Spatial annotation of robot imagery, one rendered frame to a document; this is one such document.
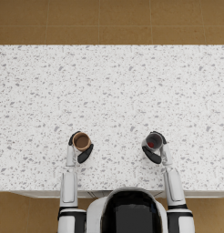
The brown cup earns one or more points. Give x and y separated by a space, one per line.
82 141

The red berry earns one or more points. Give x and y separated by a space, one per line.
150 145

